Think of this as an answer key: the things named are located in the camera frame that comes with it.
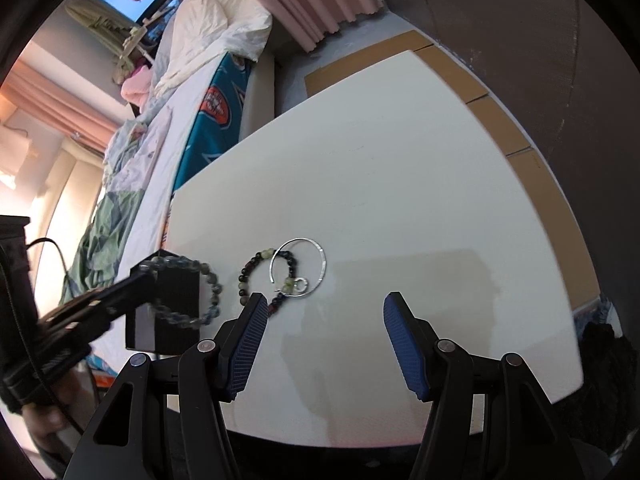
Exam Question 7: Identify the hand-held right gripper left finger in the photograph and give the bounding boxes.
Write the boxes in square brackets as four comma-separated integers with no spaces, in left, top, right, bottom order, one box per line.
[62,292,271,480]

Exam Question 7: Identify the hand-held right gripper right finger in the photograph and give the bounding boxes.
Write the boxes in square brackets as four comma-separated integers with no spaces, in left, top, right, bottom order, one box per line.
[382,290,597,480]

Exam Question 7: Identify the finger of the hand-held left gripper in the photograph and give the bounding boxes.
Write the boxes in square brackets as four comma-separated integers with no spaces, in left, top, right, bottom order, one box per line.
[39,266,162,328]

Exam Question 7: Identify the black and green bead bracelet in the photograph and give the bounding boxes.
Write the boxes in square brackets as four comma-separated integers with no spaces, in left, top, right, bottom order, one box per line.
[238,247,301,319]

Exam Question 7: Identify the black gift box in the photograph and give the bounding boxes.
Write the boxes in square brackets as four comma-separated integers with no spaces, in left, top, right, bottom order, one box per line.
[124,248,202,356]

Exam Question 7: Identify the grey bead bracelet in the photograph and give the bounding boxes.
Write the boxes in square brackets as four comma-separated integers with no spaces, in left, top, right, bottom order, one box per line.
[137,254,225,331]

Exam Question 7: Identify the silver bangle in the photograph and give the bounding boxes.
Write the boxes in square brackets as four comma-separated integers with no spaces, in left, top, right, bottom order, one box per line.
[268,237,327,299]

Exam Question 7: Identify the person's left hand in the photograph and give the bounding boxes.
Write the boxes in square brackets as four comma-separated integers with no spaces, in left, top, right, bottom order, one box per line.
[22,362,97,466]

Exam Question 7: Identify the green striped cloth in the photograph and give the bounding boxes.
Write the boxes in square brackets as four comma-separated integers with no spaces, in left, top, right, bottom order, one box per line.
[67,189,147,302]

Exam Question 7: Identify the beige padded headboard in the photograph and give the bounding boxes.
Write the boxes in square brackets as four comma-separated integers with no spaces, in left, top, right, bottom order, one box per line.
[29,154,109,312]

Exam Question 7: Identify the white fleece blanket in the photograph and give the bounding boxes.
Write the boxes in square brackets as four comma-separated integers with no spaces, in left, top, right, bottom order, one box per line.
[92,105,203,361]

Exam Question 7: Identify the light blue quilt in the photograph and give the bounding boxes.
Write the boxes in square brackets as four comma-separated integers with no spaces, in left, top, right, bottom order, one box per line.
[102,104,172,197]

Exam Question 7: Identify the person's dark trousers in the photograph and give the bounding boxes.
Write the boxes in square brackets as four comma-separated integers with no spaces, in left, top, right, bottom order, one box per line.
[574,319,632,463]

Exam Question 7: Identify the teal printed bed sheet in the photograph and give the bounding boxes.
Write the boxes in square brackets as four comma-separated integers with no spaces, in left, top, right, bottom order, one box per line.
[171,52,249,194]

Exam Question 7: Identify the pink cloth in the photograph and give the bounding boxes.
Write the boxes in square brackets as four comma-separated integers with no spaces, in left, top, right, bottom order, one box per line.
[121,64,154,107]

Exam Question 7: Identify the small white side table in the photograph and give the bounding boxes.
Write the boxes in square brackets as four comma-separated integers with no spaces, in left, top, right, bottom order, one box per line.
[114,19,157,72]

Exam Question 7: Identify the flattened cardboard sheet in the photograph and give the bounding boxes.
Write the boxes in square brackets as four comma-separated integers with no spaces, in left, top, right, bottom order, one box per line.
[304,29,602,312]

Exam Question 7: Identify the white duvet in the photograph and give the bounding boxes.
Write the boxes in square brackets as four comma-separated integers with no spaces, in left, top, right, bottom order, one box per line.
[149,0,274,97]

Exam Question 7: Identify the black cable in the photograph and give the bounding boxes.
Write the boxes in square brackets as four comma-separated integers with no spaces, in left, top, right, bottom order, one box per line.
[25,236,90,433]

